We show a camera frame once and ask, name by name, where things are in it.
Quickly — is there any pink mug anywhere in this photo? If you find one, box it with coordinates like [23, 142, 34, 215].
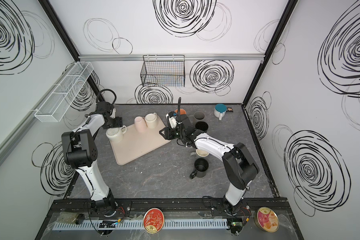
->
[134, 117, 148, 133]

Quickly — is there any cream mug rear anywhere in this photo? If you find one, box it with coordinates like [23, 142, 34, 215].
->
[145, 113, 158, 129]

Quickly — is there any aluminium wall rail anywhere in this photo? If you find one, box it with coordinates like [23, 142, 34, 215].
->
[79, 53, 265, 62]
[0, 63, 66, 167]

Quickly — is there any black corner frame post left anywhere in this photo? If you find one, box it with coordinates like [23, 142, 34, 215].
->
[39, 1, 105, 112]

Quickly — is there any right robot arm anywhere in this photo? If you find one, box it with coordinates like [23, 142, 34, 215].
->
[159, 112, 259, 214]

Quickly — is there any black and white mug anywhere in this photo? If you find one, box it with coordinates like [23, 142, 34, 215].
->
[195, 121, 209, 132]

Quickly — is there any aluminium wall rail rear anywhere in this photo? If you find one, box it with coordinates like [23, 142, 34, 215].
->
[79, 53, 265, 62]

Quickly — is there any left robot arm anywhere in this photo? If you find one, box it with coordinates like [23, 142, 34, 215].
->
[62, 102, 122, 217]

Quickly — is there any cream and orange mug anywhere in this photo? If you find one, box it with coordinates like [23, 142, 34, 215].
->
[175, 109, 187, 115]

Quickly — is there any beige tray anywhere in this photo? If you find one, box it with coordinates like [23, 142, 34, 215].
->
[107, 118, 170, 166]

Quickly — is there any black wire basket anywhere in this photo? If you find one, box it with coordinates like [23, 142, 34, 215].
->
[140, 60, 186, 87]

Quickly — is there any teal lidded white mug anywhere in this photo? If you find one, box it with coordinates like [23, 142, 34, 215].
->
[214, 104, 227, 121]

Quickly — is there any white cable duct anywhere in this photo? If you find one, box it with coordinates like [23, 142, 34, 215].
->
[52, 219, 229, 231]

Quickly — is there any white mesh shelf basket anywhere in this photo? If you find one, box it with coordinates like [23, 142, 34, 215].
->
[34, 62, 94, 123]

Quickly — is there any black corner frame post right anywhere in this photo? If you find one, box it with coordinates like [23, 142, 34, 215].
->
[242, 0, 298, 107]

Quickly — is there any dark grey mug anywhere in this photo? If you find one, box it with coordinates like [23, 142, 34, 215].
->
[194, 112, 205, 122]

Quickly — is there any aluminium wall rail left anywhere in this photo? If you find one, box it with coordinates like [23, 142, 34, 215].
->
[0, 63, 66, 167]

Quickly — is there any black corner frame post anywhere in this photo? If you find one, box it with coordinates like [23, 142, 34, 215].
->
[39, 1, 105, 112]
[242, 0, 298, 107]

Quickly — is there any white ribbed mug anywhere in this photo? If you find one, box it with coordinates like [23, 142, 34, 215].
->
[106, 125, 127, 143]

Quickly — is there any pink round tin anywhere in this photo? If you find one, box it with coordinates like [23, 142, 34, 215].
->
[254, 207, 280, 233]

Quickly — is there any red round tin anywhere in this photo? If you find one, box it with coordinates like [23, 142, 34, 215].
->
[143, 208, 165, 234]

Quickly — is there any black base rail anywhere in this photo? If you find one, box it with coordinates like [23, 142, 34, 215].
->
[49, 197, 292, 214]

